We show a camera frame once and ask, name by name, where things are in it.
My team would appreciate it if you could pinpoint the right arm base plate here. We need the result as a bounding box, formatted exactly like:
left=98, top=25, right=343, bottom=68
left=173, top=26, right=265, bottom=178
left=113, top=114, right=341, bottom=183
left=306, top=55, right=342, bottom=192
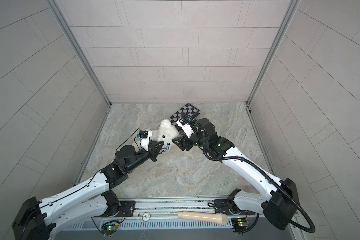
left=208, top=199, right=256, bottom=216

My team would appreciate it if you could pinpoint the black folded chess board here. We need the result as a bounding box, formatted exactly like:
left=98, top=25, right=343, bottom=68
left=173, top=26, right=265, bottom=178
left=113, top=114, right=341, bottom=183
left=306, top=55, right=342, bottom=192
left=170, top=103, right=200, bottom=127

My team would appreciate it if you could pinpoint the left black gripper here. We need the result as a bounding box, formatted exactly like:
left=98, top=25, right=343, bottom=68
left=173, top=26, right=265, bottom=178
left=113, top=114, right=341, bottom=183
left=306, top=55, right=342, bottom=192
left=124, top=141, right=165, bottom=174

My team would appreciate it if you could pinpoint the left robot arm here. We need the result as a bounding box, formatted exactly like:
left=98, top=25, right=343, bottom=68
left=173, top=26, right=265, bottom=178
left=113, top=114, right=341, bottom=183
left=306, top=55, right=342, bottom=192
left=12, top=141, right=164, bottom=240

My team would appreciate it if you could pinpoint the right green circuit board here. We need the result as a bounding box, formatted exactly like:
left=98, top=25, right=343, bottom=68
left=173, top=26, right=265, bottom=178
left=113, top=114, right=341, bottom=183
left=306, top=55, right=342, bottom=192
left=231, top=219, right=248, bottom=234

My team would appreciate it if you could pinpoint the left green circuit board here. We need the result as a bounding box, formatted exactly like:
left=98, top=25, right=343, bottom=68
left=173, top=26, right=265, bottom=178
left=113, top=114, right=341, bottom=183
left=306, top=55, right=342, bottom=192
left=101, top=221, right=121, bottom=236

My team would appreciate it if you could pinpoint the white teddy bear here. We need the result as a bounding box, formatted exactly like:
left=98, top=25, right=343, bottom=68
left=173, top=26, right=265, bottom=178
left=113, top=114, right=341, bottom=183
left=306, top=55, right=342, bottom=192
left=150, top=119, right=180, bottom=146

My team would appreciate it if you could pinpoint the beige handle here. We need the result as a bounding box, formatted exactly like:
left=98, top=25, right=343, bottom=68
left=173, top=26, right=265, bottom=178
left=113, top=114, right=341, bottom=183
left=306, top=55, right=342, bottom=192
left=178, top=211, right=228, bottom=225

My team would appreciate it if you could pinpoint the green circuit board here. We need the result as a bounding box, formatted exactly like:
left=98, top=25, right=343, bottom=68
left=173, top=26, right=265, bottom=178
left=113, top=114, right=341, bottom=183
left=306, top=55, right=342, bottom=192
left=101, top=221, right=121, bottom=236
left=231, top=219, right=248, bottom=234

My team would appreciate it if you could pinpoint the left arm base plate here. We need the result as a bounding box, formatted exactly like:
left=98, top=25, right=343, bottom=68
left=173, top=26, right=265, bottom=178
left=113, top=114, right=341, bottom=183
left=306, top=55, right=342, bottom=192
left=105, top=201, right=136, bottom=218

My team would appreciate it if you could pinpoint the blue white striped sweater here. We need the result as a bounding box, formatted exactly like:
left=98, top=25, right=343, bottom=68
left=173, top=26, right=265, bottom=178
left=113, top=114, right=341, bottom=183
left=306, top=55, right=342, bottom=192
left=159, top=144, right=171, bottom=154

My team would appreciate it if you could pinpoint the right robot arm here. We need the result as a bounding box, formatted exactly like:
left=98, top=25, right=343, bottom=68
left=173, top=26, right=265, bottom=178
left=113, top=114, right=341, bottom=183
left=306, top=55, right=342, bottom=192
left=173, top=118, right=299, bottom=230

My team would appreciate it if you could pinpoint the black corrugated cable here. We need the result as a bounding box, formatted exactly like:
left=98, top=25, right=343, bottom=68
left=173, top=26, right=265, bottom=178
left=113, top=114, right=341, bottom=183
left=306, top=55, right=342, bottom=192
left=179, top=113, right=316, bottom=234

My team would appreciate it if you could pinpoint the aluminium mounting rail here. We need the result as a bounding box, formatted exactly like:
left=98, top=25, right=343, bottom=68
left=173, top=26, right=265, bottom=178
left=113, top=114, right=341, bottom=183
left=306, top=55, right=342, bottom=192
left=116, top=196, right=299, bottom=221

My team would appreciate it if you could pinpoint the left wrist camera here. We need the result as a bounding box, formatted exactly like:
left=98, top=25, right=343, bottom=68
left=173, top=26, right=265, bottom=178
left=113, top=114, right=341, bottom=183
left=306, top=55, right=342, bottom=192
left=138, top=130, right=152, bottom=151

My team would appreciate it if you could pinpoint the white round knob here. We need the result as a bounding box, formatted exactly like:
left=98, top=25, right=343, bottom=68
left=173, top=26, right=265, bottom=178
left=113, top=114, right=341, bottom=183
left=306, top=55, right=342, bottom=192
left=142, top=212, right=151, bottom=222

